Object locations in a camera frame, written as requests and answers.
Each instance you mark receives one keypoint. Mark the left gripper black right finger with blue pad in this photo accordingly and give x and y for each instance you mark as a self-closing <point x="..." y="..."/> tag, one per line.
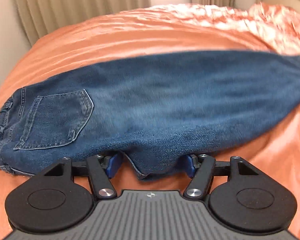
<point x="239" y="195"/>

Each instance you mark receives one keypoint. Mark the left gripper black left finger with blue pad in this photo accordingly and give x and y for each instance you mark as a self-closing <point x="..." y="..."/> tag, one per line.
<point x="61" y="195"/>

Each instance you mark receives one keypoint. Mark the blue denim jeans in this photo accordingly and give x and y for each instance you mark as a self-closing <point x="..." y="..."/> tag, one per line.
<point x="154" y="109"/>

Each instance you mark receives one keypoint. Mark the beige left curtain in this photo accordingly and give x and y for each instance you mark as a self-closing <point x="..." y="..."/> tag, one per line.
<point x="41" y="17"/>

